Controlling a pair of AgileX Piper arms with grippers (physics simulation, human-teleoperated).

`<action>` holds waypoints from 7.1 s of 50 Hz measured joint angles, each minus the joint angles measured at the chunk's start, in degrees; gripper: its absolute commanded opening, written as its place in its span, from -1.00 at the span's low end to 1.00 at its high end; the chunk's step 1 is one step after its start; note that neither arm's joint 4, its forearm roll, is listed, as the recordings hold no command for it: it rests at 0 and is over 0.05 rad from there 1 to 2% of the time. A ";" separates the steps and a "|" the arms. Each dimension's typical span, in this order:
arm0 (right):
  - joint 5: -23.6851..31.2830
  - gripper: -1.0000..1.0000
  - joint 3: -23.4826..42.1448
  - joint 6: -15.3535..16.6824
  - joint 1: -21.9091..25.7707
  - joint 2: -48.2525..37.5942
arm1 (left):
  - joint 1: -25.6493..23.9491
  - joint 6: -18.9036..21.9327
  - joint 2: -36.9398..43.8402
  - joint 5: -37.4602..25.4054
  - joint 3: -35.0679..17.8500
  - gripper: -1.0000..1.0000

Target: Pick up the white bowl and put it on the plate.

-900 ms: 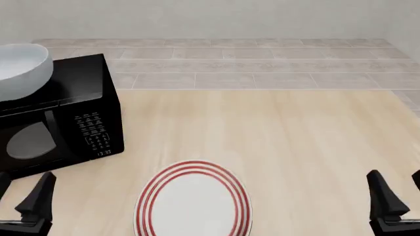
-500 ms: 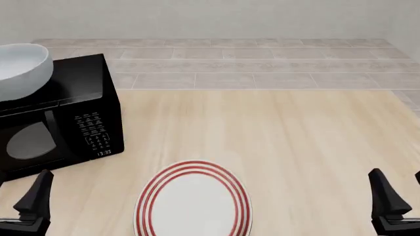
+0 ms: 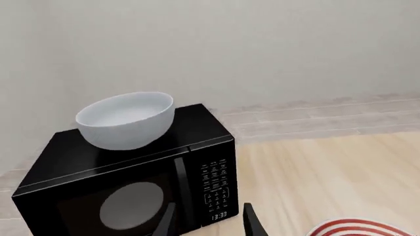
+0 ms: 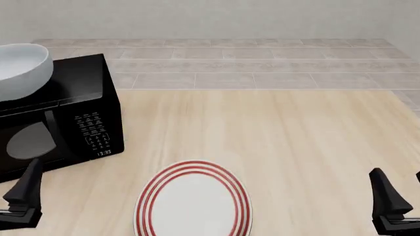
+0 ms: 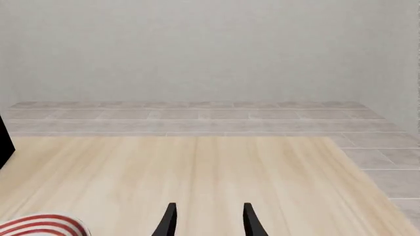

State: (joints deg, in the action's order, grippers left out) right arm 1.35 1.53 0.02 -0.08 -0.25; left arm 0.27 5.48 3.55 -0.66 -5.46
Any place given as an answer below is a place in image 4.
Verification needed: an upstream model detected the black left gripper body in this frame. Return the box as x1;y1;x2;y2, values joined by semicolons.
0;207;43;231

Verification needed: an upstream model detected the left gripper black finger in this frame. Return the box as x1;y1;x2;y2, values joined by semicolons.
3;158;44;213

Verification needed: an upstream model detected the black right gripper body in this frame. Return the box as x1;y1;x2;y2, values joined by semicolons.
371;212;420;236

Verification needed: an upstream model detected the white bowl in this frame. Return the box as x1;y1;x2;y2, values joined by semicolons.
0;43;54;102

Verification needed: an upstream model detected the white plate with red rings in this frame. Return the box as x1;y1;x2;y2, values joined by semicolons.
133;159;253;236

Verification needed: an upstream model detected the black microwave oven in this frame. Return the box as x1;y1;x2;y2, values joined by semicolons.
0;53;125;184

